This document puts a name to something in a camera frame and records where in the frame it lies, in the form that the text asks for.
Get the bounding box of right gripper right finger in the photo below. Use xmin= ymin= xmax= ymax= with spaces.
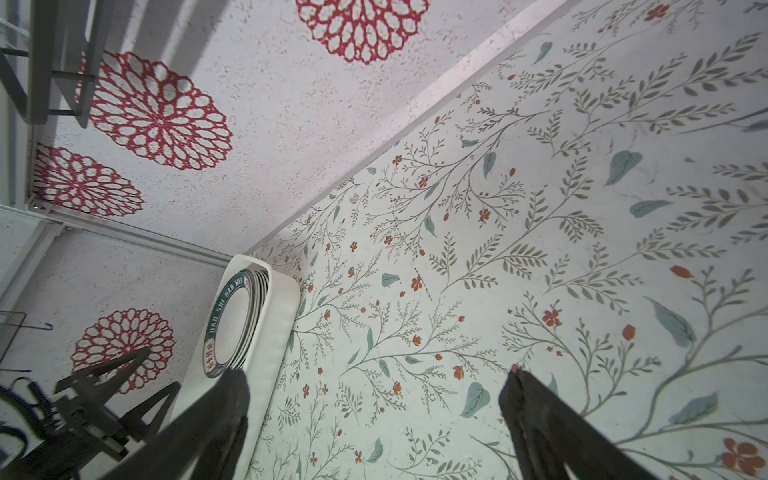
xmin=499 ymin=370 xmax=653 ymax=479

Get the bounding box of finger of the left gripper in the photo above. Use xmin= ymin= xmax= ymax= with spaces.
xmin=120 ymin=382 xmax=181 ymax=441
xmin=54 ymin=347 xmax=151 ymax=402

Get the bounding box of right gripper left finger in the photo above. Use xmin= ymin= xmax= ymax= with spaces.
xmin=106 ymin=369 xmax=250 ymax=479

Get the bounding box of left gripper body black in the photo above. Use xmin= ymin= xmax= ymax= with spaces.
xmin=1 ymin=389 xmax=126 ymax=479

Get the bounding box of green rim plate back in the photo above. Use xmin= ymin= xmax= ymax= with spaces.
xmin=202 ymin=268 xmax=269 ymax=378

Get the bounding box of white plastic bin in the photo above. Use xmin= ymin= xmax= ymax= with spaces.
xmin=171 ymin=255 xmax=300 ymax=479

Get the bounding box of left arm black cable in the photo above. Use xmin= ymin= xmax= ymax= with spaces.
xmin=0 ymin=376 xmax=55 ymax=463

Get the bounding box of black wire wall rack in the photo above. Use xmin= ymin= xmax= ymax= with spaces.
xmin=1 ymin=310 xmax=54 ymax=374

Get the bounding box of grey slotted wall shelf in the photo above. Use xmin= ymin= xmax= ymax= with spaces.
xmin=1 ymin=0 xmax=116 ymax=128

